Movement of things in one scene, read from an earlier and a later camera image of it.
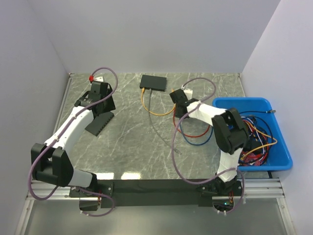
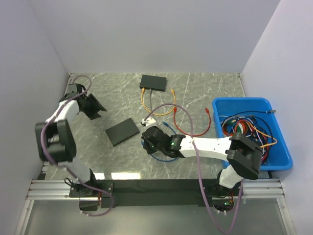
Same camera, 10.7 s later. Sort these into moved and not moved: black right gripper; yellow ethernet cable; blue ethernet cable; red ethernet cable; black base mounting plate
Moved: blue ethernet cable; black right gripper
Not moved: yellow ethernet cable; black base mounting plate; red ethernet cable
